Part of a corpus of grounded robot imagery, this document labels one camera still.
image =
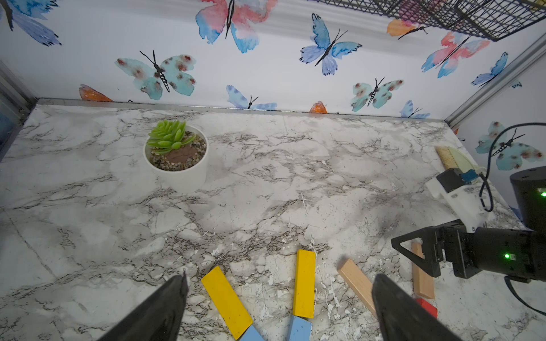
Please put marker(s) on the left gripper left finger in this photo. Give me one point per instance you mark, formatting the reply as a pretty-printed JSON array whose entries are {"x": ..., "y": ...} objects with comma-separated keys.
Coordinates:
[{"x": 158, "y": 317}]

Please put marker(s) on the yellow block long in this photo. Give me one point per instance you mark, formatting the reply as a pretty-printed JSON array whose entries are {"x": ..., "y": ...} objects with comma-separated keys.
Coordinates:
[
  {"x": 225, "y": 299},
  {"x": 304, "y": 284}
]

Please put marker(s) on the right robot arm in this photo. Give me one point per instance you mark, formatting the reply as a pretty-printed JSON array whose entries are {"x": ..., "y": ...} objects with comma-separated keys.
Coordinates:
[{"x": 425, "y": 248}]

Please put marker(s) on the blue block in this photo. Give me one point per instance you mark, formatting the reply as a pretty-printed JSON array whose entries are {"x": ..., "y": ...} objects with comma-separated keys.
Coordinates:
[
  {"x": 251, "y": 334},
  {"x": 299, "y": 329}
]

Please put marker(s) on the black wire wall basket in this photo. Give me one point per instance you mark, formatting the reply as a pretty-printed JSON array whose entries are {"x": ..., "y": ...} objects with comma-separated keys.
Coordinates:
[{"x": 490, "y": 19}]

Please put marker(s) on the small potted succulent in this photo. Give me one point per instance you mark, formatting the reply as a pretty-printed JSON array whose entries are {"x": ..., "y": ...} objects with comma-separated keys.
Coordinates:
[{"x": 178, "y": 153}]

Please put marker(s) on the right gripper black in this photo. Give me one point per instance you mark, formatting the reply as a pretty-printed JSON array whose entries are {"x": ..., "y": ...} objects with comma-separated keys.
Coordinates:
[{"x": 490, "y": 251}]

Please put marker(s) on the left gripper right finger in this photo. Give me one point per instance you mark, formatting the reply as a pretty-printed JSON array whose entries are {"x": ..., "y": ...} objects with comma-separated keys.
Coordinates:
[{"x": 402, "y": 318}]

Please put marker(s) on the green hand brush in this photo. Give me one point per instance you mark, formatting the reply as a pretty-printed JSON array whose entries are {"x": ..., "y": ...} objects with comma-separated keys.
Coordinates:
[{"x": 452, "y": 158}]

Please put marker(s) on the red block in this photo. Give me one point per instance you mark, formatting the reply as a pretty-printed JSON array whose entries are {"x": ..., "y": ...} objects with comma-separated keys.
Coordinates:
[{"x": 428, "y": 307}]

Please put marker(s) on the natural wood block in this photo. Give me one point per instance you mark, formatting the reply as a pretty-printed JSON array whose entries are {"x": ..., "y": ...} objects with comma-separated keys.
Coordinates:
[
  {"x": 423, "y": 284},
  {"x": 359, "y": 283}
]

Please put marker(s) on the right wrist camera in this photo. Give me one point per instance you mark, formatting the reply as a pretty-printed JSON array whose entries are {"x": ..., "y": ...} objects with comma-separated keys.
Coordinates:
[{"x": 461, "y": 197}]

